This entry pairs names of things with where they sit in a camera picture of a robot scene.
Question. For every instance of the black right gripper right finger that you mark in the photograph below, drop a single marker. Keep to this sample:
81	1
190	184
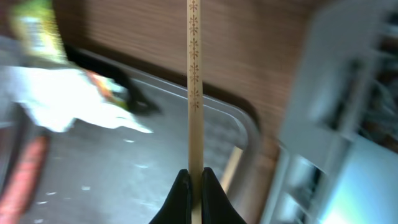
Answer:
215	206

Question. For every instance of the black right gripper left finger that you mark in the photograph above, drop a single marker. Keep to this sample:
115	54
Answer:
177	206

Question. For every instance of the wooden chopstick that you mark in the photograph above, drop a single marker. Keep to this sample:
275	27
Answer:
230	168
195	105

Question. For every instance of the orange white wrapper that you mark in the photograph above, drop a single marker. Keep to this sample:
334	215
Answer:
109	89

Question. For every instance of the orange carrot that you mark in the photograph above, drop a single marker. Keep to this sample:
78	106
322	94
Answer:
23	180

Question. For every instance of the white napkin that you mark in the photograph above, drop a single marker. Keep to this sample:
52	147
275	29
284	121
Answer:
54	99

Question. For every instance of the yellow green wrapper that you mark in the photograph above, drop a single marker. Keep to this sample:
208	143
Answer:
34	24

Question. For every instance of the light blue rice bowl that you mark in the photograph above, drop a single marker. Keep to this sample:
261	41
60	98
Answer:
366	188

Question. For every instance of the grey plastic dishwasher rack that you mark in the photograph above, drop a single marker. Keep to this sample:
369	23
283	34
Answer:
344	89

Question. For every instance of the brown serving tray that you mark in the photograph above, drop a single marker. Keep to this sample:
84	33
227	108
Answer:
94	174

